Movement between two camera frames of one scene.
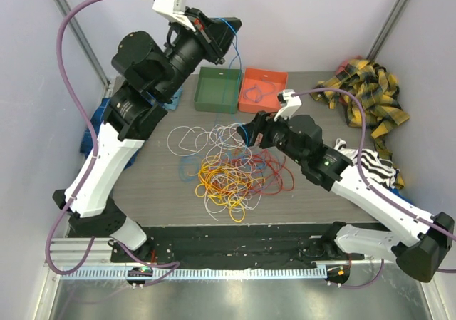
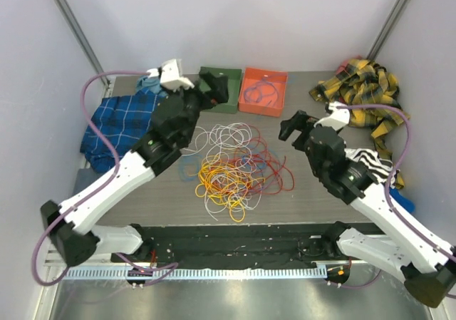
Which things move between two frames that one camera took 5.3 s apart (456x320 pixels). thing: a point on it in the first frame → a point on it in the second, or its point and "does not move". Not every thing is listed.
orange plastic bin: x=259 y=89 does not move
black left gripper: x=214 y=38 → x=219 y=91
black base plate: x=229 y=246 does not move
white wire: x=233 y=180 does not move
